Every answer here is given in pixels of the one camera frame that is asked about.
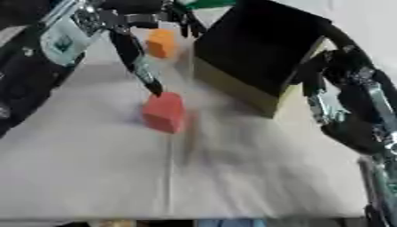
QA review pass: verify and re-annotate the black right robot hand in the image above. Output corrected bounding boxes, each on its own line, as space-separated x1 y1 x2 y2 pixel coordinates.
296 23 397 156

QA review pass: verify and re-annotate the red block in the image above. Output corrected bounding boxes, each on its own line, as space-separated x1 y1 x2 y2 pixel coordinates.
141 91 188 135

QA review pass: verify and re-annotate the orange block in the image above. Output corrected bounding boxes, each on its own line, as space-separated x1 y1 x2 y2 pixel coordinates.
144 27 180 59

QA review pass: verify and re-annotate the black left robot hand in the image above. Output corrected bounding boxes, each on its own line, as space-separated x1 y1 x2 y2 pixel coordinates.
97 0 210 98

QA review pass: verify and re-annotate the black and tan cardboard box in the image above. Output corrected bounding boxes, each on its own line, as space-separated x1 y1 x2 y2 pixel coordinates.
191 0 345 119

